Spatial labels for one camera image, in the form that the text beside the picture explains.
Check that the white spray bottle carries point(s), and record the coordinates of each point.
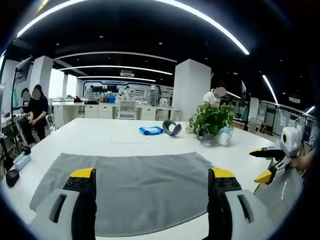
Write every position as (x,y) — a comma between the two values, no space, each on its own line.
(224,136)

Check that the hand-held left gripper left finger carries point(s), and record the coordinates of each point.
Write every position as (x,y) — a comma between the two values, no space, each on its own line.
(75,200)

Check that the grey device beside pot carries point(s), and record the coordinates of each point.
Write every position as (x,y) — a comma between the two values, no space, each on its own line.
(206,138)

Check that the person's right hand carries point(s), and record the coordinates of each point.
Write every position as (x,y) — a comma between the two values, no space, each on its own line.
(298,162)

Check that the grey towel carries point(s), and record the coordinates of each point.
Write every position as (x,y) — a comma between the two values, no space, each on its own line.
(140,182)

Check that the white cabinet row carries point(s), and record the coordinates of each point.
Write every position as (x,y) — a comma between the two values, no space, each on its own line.
(112,111)

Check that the green potted plant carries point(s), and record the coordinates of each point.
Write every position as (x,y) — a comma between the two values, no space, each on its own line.
(212,117)

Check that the light blue box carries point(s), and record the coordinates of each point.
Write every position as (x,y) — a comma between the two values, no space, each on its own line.
(22,161)

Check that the white table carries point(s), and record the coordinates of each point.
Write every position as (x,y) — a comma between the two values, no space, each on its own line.
(112,140)

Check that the blue wet wipes packet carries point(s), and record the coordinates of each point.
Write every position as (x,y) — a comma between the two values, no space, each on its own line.
(151,130)

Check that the black tripod stand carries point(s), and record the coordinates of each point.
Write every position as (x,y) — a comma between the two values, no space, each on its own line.
(15,105)

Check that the small black object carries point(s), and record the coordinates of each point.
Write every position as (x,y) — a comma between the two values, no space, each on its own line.
(26,150)

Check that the grey curved headband device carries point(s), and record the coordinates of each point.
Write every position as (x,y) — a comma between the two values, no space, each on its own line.
(172,128)

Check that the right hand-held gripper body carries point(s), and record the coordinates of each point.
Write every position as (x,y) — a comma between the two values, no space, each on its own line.
(290,160)

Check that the black oval case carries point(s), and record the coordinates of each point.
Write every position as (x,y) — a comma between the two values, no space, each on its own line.
(12,177)

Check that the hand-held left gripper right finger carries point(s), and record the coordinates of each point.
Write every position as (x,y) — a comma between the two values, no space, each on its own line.
(226,202)

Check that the white square pillar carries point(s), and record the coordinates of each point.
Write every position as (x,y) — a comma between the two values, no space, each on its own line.
(191,88)

